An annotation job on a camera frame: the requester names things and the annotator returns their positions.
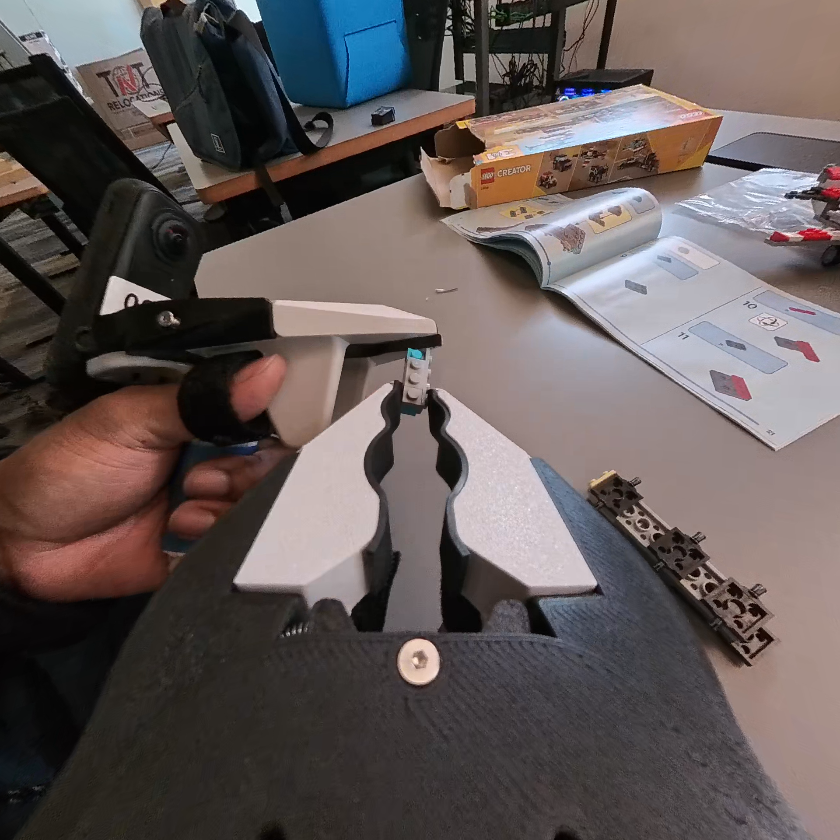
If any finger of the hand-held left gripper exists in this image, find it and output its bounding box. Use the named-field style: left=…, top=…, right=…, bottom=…
left=268, top=298, right=445, bottom=452

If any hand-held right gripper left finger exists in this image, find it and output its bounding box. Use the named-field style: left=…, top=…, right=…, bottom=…
left=233, top=382, right=403, bottom=631

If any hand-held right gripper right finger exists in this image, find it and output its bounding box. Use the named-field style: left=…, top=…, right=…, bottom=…
left=425, top=387, right=601, bottom=634

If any small grey teal brick assembly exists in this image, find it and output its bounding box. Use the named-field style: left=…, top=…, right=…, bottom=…
left=394, top=346, right=436, bottom=419

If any person's left forearm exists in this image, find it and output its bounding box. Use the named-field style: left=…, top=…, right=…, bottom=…
left=0, top=581, right=158, bottom=670

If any grey desk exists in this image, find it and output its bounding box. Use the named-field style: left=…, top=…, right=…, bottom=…
left=193, top=108, right=840, bottom=840

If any person's left hand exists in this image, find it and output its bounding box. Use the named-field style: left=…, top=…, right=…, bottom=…
left=0, top=356, right=298, bottom=602

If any black mesh chair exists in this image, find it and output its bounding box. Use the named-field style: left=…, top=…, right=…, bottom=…
left=0, top=54, right=173, bottom=221

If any printed cardboard box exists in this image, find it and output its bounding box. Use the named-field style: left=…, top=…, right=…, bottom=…
left=75, top=49, right=175, bottom=153

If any long black brick chassis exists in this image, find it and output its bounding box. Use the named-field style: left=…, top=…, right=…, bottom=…
left=586, top=469, right=778, bottom=666

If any grey table with wooden edge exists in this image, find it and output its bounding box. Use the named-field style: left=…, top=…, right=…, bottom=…
left=166, top=88, right=477, bottom=206

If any dark backpack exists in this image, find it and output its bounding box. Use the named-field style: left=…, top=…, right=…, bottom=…
left=139, top=0, right=335, bottom=174

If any blue felt bag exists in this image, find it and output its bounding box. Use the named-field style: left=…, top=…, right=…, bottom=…
left=255, top=0, right=415, bottom=110

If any open instruction booklet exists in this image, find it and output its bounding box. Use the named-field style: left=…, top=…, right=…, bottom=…
left=441, top=186, right=840, bottom=454

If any yellow toy brick box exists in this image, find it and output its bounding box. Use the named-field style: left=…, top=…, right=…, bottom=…
left=419, top=83, right=724, bottom=211

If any black equipment rack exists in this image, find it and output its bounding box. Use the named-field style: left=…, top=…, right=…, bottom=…
left=451, top=0, right=619, bottom=117

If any black device with lights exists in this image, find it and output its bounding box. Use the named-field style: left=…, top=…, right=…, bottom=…
left=556, top=67, right=655, bottom=101

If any clear plastic bag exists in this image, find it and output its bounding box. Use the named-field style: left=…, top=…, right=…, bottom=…
left=675, top=168, right=840, bottom=235

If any red white brick airplane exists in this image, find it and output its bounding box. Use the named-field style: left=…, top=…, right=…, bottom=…
left=763, top=163, right=840, bottom=267

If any black flat pad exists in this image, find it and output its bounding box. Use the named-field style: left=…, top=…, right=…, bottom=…
left=705, top=131, right=840, bottom=174

